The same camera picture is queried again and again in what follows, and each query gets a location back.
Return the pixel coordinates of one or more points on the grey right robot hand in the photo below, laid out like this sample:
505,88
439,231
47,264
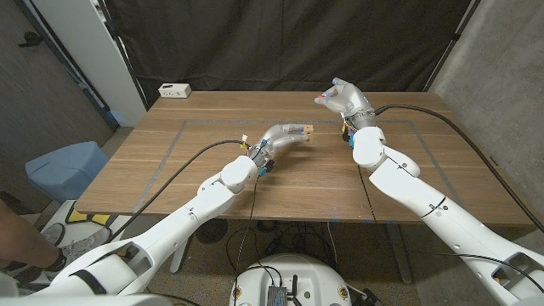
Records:
350,102

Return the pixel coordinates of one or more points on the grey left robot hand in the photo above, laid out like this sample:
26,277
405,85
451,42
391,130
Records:
280,136

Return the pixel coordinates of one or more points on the small wooden block with holes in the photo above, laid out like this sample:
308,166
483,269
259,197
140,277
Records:
309,134

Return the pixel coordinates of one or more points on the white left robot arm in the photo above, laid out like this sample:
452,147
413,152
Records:
178,225

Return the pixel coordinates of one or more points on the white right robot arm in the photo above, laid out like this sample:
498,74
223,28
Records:
425,204

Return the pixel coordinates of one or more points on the black backdrop curtain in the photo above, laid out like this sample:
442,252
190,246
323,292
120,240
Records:
276,42

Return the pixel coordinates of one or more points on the white power strip box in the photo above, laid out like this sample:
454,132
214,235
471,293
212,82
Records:
174,90

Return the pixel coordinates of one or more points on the black backdrop stand pole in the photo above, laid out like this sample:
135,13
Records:
450,42
123,55

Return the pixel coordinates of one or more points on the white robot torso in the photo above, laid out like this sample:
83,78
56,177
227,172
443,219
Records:
293,272

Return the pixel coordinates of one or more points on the black antenna on torso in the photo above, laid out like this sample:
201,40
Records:
294,287

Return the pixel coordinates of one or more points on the grey electronics box on torso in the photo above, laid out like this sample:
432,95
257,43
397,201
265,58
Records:
276,296

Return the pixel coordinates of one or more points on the grey table leg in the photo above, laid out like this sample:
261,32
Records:
399,255

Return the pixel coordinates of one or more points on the white table leg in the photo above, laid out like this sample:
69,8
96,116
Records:
178,261

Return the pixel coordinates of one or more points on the black connector beside torso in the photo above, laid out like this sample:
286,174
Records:
370,298

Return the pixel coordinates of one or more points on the white cabinet panel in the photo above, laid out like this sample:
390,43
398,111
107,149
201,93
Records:
93,55

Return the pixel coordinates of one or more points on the blue-grey padded stool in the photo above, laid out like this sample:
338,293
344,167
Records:
64,170

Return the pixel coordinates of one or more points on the grey sneaker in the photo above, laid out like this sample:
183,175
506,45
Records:
87,244
53,234

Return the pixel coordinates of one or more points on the person's bare leg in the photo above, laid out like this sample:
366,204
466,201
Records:
21,242

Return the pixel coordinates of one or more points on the black sneaker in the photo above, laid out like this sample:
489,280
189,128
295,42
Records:
25,274

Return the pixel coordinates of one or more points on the dark door frame rail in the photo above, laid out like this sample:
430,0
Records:
85,86

